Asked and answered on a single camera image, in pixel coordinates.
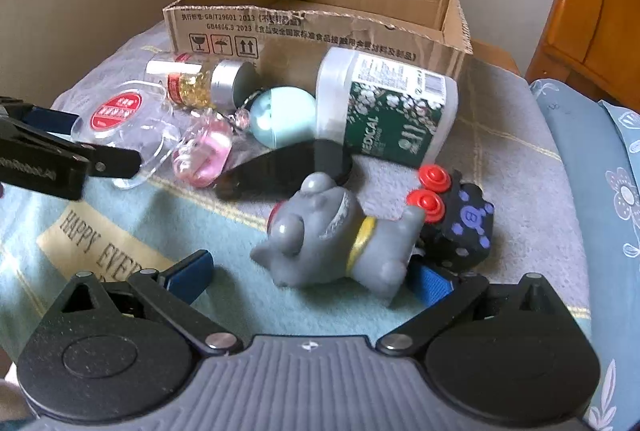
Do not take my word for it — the wooden headboard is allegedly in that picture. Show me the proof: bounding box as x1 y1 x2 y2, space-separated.
524 0 640 106

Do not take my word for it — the grey blue checked blanket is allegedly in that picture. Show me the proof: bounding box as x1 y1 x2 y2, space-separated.
0 31 601 431

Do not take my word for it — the light blue earbuds case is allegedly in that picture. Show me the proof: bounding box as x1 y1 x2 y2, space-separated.
248 87 318 148

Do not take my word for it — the grey cat toy figure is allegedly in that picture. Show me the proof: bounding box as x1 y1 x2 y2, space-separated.
250 172 431 309

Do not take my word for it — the light blue printed bag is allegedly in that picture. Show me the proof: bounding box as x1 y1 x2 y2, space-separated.
529 78 640 431

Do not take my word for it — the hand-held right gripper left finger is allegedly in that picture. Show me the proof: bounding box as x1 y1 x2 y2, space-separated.
37 250 242 358

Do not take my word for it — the black toy with red wheels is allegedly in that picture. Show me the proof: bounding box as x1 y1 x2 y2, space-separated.
406 163 496 272

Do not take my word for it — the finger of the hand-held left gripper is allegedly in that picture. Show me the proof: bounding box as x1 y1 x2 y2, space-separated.
0 97 79 142
0 118 142 180

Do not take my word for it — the gold capsule bottle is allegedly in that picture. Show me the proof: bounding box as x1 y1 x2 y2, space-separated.
167 60 257 109

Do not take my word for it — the cardboard box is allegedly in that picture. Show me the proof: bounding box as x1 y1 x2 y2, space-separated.
162 0 476 94

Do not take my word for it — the white plastic bottle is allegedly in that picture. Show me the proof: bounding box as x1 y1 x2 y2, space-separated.
314 47 460 169

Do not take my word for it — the black glossy oval object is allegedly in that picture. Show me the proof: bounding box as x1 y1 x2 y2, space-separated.
215 140 353 202

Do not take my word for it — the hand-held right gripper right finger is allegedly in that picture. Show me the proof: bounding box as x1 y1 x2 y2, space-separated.
376 261 583 357

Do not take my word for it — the clear round container red label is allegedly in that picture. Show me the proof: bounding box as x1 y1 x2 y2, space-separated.
70 80 181 189

